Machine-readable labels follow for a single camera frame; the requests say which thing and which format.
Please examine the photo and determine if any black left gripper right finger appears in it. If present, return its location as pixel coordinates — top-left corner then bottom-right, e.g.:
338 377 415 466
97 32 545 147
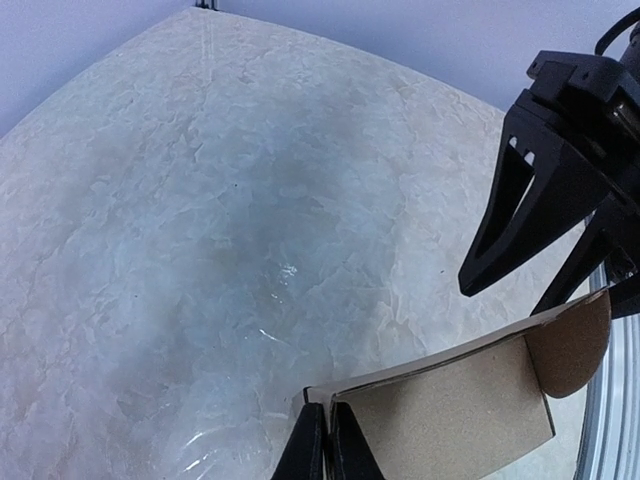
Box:
329 402 383 480

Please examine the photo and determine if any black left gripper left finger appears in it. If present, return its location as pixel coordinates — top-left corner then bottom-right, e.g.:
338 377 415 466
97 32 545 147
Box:
271 403 325 480

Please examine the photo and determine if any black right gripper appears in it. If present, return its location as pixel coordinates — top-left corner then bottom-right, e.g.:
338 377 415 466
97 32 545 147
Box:
458 50 639 319

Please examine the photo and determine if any brown cardboard box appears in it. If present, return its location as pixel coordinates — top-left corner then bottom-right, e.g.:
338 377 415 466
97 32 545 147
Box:
293 289 612 479

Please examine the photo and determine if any right aluminium corner post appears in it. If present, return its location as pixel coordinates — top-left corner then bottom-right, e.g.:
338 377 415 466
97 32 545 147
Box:
194 0 219 11

